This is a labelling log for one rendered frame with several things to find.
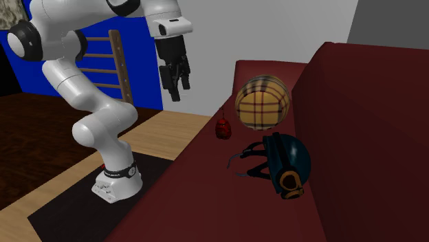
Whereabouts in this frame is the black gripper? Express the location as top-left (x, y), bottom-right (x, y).
top-left (154, 34), bottom-right (193, 102)

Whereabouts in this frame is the brown wooden ladder-back chair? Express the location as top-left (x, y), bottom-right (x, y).
top-left (78, 29), bottom-right (135, 106)

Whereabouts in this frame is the small red egg-shaped ornament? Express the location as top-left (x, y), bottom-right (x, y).
top-left (214, 107), bottom-right (233, 140)

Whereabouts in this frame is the tan plaid round cushion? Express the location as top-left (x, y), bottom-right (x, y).
top-left (234, 74), bottom-right (292, 131)

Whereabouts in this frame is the black robot stand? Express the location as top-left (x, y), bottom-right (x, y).
top-left (27, 151), bottom-right (175, 242)

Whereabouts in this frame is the dark red sofa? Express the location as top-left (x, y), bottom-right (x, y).
top-left (103, 41), bottom-right (429, 242)

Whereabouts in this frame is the dark blue helmet with straps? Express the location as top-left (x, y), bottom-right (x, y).
top-left (227, 131), bottom-right (312, 201)

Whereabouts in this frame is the mottled grey wall picture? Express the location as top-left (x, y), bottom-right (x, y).
top-left (0, 0), bottom-right (30, 31)

